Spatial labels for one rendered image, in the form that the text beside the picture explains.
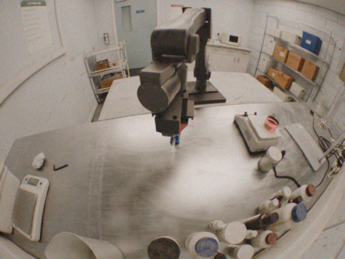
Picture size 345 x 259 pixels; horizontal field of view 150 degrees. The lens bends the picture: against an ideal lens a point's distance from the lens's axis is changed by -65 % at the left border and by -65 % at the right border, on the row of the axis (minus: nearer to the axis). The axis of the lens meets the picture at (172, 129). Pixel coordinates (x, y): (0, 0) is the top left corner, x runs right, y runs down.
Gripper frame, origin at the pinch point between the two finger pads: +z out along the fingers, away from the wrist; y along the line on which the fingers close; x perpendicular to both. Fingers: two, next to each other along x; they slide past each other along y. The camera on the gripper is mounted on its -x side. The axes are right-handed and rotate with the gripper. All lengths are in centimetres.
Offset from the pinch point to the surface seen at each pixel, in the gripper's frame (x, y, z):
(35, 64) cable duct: 41, -126, -24
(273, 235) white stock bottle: -29.7, 26.9, -0.1
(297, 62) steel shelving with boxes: 171, 193, -13
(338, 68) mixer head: 11, 66, -34
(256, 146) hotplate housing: 0.2, 30.0, 4.4
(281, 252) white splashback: -34.6, 28.7, -0.7
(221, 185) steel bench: -12.4, 16.3, 8.8
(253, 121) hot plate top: 8.8, 29.4, 0.3
